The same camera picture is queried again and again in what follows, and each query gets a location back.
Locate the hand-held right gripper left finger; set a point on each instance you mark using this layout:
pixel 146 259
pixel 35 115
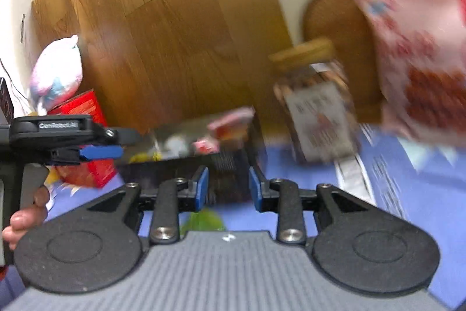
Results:
pixel 202 189

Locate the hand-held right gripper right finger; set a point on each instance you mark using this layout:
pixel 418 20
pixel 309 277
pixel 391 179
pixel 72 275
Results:
pixel 255 189

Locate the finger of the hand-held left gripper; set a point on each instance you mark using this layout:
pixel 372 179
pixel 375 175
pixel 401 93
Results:
pixel 102 152
pixel 120 137

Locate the yellow snack packet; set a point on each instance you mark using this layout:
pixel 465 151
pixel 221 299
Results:
pixel 143 157

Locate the green snack packet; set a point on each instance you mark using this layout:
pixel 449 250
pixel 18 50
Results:
pixel 204 220

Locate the black tin box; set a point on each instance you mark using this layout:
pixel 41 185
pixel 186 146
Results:
pixel 229 169

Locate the small pink snack packet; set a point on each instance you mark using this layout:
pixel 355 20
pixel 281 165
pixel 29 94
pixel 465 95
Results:
pixel 205 146

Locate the person's left hand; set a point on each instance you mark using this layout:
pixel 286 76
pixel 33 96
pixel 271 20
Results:
pixel 27 223

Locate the red gift box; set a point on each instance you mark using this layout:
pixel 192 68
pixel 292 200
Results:
pixel 83 107

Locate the blue printed cloth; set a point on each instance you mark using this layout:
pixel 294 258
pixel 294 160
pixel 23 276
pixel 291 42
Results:
pixel 298 169

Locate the pastel plush toy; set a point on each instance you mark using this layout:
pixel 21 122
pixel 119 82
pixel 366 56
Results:
pixel 54 77

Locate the clear nut jar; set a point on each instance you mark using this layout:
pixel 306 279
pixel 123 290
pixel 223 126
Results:
pixel 320 114

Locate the black tape strip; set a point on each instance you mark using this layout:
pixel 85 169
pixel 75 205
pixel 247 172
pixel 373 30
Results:
pixel 22 28

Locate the wooden board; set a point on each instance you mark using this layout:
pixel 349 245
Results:
pixel 335 19

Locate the pink snack bag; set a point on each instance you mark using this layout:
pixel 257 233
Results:
pixel 418 59

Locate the wood-grain wall sheet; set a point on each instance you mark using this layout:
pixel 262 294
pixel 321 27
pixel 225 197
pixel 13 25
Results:
pixel 164 23

